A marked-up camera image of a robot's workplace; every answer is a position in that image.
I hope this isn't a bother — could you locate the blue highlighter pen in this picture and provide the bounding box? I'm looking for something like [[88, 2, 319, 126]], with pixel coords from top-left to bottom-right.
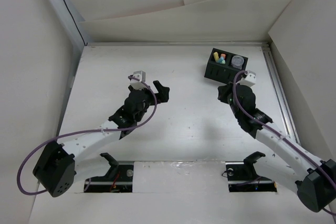
[[217, 57, 226, 64]]

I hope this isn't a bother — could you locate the clear jar of paper clips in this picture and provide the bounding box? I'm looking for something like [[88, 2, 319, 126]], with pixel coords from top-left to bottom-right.
[[231, 55, 245, 69]]

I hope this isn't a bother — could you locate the yellow highlighter pen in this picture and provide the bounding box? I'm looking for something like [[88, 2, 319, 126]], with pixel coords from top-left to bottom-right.
[[213, 52, 219, 62]]

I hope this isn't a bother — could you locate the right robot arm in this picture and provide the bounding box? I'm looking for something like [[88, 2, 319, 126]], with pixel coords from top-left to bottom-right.
[[218, 83, 335, 212]]

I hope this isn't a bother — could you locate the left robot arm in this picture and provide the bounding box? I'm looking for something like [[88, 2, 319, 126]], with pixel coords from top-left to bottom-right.
[[33, 76, 170, 198]]

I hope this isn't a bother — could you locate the black two-compartment organizer box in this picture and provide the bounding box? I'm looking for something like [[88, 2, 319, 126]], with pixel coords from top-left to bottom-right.
[[204, 48, 248, 84]]

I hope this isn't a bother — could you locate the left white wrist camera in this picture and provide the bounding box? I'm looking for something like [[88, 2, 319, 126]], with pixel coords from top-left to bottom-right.
[[128, 71, 145, 90]]

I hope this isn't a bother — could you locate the aluminium rail right side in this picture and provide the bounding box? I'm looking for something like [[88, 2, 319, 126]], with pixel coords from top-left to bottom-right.
[[261, 43, 301, 145]]

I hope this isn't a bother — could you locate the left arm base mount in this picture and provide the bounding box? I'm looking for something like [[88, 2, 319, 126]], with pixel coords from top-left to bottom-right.
[[83, 153, 134, 193]]

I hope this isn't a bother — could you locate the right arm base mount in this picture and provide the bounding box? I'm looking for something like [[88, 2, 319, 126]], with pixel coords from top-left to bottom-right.
[[222, 152, 277, 193]]

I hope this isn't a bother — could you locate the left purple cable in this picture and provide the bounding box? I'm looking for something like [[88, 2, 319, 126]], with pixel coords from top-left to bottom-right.
[[17, 76, 158, 196]]

